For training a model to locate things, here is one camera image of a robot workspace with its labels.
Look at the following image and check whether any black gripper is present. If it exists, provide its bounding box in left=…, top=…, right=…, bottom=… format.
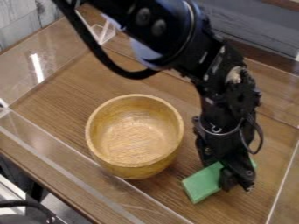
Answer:
left=192, top=115, right=264, bottom=192

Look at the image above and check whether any green rectangular block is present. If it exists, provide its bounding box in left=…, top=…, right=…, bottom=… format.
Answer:
left=181, top=157, right=257, bottom=205

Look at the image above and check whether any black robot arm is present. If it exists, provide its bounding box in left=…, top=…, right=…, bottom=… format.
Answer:
left=50, top=0, right=264, bottom=191

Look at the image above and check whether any brown wooden bowl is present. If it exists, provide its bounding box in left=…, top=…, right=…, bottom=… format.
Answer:
left=85, top=94, right=184, bottom=179

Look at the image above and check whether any clear acrylic tray wall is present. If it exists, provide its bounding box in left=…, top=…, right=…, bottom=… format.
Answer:
left=0, top=101, right=193, bottom=224

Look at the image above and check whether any black metal table frame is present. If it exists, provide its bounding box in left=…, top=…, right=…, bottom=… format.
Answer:
left=0, top=156, right=92, bottom=224

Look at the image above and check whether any clear acrylic corner bracket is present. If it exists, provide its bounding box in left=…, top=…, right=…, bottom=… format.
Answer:
left=76, top=10, right=117, bottom=46

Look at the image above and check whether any black cable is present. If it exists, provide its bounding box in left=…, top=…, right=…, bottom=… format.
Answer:
left=0, top=199, right=57, bottom=224

